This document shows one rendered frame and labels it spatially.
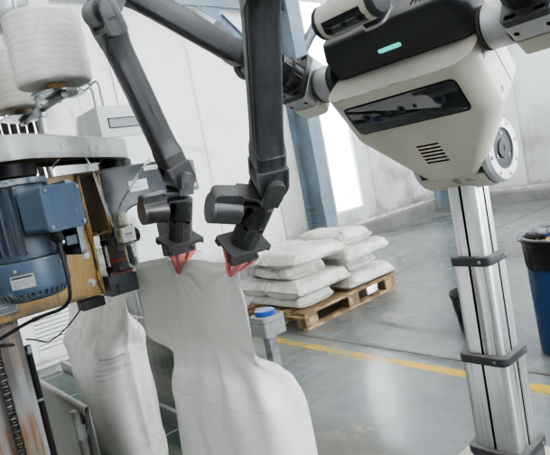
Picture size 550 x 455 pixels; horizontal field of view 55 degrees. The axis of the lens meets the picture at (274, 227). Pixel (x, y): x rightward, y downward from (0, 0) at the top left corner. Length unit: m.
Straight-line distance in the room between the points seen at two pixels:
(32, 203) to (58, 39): 0.36
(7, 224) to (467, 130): 0.97
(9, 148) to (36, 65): 0.20
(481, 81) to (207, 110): 5.62
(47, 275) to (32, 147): 0.26
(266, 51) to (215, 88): 5.92
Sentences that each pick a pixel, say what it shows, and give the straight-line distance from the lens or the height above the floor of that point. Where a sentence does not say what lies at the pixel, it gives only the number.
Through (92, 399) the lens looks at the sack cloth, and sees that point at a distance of 1.85.
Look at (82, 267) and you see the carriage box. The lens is 1.41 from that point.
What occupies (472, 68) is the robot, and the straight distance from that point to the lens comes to 1.12.
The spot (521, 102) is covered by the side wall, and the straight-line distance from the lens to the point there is 9.43.
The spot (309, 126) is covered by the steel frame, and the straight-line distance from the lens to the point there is 7.12.
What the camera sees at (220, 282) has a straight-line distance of 1.16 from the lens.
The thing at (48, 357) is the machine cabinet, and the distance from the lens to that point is 4.29.
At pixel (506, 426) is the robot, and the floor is 0.51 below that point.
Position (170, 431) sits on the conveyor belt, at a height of 0.38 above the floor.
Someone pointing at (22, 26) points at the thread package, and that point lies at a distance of 1.28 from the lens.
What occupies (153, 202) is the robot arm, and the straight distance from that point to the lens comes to 1.23.
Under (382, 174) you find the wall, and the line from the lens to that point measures 8.73.
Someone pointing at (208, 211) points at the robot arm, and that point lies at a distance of 0.97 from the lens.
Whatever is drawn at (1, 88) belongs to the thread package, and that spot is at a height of 1.58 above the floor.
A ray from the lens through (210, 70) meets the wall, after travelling 6.78.
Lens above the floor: 1.25
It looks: 6 degrees down
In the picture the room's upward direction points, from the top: 11 degrees counter-clockwise
